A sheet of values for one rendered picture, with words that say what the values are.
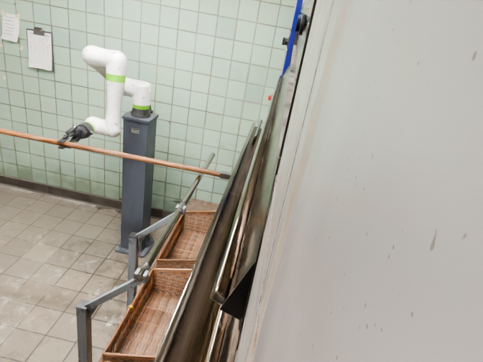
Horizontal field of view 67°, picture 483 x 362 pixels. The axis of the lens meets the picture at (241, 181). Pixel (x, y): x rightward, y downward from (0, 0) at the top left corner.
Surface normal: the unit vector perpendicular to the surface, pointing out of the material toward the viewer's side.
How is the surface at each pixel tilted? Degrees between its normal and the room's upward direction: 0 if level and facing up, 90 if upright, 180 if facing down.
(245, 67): 90
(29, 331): 0
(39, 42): 84
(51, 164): 90
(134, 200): 90
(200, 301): 8
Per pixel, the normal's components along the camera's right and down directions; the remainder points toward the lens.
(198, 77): -0.15, 0.41
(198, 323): 0.30, -0.85
